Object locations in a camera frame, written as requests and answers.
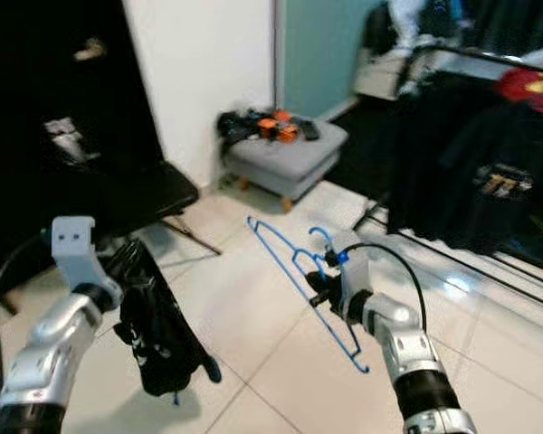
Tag black t-shirt white lettering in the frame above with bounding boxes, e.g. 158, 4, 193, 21
113, 237, 223, 399

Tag red blanket with yellow print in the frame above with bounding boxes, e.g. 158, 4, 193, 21
496, 68, 543, 118

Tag black hanging bag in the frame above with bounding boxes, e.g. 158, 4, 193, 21
362, 3, 396, 55

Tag white black handheld controller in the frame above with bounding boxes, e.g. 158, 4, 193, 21
47, 118, 91, 165

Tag black strap bundle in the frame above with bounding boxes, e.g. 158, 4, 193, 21
217, 110, 254, 150

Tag white desk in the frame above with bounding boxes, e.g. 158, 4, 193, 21
353, 50, 408, 100

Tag silver door handle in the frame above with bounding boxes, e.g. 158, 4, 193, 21
74, 38, 110, 62

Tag orange black tools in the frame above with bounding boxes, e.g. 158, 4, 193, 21
249, 108, 300, 144

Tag black folding chair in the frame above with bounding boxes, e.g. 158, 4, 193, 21
36, 118, 223, 317

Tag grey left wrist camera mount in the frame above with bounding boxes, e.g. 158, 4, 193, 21
50, 215, 100, 290

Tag black metal clothes rack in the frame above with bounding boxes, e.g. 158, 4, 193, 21
362, 41, 543, 272

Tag black door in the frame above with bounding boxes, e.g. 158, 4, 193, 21
0, 0, 166, 290

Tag black backpack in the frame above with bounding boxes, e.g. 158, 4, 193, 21
421, 0, 462, 37

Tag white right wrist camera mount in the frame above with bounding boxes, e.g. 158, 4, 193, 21
330, 231, 367, 304

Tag dark curtains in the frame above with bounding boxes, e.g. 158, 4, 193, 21
462, 0, 543, 51

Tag blue wire hanger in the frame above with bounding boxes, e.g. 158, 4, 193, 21
247, 215, 370, 373

